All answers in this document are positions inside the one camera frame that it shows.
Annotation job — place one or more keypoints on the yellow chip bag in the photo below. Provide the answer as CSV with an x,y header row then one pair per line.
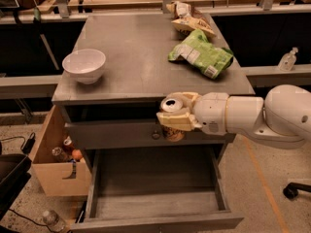
x,y
186,19

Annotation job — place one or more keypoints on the grey top drawer with knob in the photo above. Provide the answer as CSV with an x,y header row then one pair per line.
x,y
136,133

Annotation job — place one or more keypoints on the open grey middle drawer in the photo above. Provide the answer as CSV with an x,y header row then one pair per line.
x,y
156,190

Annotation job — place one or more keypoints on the clear plastic water bottle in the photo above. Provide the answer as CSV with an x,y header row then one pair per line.
x,y
53,221

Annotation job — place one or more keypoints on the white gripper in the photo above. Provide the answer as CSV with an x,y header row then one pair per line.
x,y
211,112

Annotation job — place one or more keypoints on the white ceramic bowl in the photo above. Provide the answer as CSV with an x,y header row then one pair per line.
x,y
84,66

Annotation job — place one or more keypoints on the green chip bag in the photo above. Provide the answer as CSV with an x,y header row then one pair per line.
x,y
201,54

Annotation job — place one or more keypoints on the cardboard box with items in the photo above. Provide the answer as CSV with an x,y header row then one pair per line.
x,y
57,178

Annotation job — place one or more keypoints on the black chair at left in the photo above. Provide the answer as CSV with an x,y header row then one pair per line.
x,y
14,176

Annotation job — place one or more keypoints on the clear hand sanitizer bottle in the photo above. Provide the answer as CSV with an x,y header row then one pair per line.
x,y
288,60

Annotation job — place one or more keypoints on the orange soda can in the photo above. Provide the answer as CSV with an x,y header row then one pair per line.
x,y
169,105

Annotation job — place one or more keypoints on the grey metal drawer cabinet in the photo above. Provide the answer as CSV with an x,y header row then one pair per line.
x,y
137,74

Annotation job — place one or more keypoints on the black office chair base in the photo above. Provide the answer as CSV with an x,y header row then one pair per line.
x,y
292,189

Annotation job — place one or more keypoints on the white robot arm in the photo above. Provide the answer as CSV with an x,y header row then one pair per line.
x,y
282,119

